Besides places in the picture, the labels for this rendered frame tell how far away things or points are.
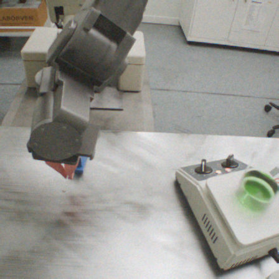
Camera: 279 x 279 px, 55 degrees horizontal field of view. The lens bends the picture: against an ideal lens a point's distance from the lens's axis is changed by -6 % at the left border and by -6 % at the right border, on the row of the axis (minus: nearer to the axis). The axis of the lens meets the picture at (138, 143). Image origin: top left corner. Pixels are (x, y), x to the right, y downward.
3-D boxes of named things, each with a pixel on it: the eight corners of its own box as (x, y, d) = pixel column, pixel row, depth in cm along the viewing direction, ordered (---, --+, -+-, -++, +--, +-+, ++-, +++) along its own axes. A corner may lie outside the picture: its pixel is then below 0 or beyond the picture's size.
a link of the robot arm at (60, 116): (127, 52, 37) (71, 14, 32) (144, 104, 28) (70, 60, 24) (76, 111, 42) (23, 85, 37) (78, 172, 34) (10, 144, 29)
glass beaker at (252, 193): (247, 223, 38) (273, 187, 32) (223, 190, 42) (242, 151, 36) (281, 208, 40) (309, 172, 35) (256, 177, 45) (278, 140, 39)
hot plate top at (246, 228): (202, 182, 44) (203, 178, 43) (261, 167, 47) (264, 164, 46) (239, 250, 36) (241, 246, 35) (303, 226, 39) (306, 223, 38)
